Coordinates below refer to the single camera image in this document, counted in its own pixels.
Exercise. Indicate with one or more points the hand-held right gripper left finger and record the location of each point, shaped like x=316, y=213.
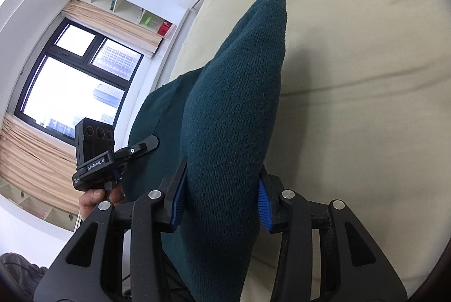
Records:
x=178, y=207

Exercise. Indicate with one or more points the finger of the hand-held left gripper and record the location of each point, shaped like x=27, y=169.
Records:
x=137, y=148

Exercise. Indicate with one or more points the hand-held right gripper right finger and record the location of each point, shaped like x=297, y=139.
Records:
x=264, y=207

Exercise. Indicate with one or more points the dark green knit sweater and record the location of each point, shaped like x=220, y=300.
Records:
x=229, y=132

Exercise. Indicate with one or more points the person's left hand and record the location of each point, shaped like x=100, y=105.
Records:
x=92, y=201

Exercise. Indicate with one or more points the beige curtain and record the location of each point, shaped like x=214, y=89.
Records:
x=116, y=27
x=31, y=164

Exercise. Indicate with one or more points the black framed window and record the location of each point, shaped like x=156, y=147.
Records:
x=70, y=83

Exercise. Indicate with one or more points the white window ledge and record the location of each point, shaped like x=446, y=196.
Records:
x=169, y=55

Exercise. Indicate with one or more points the red box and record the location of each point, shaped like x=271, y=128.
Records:
x=165, y=29

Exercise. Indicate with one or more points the green plastic container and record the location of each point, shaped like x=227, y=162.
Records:
x=149, y=21

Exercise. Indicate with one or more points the person's dark pants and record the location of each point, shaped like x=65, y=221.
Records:
x=19, y=270

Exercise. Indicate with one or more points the beige bed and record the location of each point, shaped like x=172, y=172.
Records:
x=359, y=94

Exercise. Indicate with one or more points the white wall shelf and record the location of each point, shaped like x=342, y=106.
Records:
x=123, y=2

